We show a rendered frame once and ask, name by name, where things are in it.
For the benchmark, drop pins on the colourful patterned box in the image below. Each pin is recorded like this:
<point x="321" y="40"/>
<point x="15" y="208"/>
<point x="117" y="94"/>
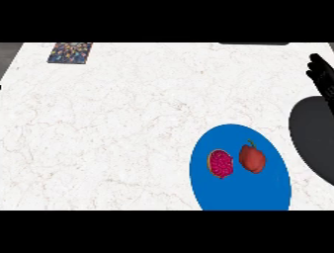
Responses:
<point x="70" y="52"/>

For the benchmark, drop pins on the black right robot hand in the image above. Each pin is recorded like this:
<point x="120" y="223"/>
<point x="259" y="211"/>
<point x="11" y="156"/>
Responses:
<point x="333" y="86"/>

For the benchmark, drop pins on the blue round plate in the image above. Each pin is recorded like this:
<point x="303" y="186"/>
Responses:
<point x="244" y="184"/>

